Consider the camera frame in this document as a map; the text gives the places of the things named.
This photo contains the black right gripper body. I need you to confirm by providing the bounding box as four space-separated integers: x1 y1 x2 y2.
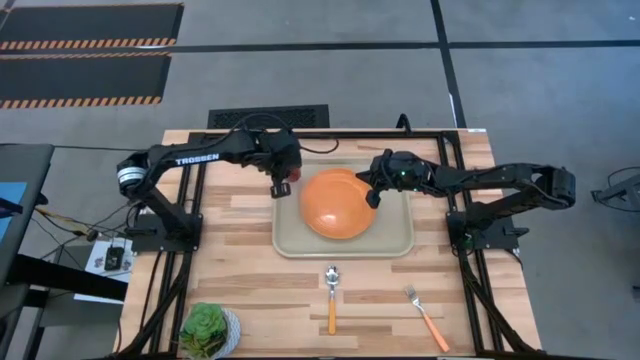
368 148 437 195

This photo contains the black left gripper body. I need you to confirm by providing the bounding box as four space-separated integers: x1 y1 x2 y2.
257 128 304 185

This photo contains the orange plate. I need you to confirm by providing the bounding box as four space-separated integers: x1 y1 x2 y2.
299 168 378 241

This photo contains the spoon with orange handle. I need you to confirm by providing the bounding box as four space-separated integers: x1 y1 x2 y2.
324 265 342 337

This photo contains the fork with orange handle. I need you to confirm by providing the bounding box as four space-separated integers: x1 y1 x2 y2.
403 284 451 354

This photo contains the beige plastic tray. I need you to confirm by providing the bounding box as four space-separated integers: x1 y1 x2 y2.
271 156 416 260

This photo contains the black floor vent grille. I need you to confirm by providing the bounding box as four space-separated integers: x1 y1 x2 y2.
206 103 331 130

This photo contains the white plant pot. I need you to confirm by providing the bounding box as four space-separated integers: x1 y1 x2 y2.
208 307 243 360

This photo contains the green succulent plant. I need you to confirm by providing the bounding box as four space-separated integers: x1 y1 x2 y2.
178 301 229 360

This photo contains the small black electronic device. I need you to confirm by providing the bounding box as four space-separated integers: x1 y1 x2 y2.
103 245 126 273

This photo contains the white paper sheet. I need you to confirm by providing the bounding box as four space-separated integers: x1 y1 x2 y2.
73 236 136 305

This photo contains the grey stand leg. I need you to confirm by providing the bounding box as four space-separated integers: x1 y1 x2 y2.
590 166 640 207

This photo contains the black mat with striped edge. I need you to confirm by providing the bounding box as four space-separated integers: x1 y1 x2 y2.
0 51 173 111
0 2 186 52

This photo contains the grey desk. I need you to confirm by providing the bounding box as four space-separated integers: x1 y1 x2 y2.
0 143 56 286

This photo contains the blue panel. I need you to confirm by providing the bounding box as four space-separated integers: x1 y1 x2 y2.
0 180 29 242

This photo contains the black aluminium table frame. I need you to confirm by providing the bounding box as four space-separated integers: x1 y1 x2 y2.
113 128 542 359

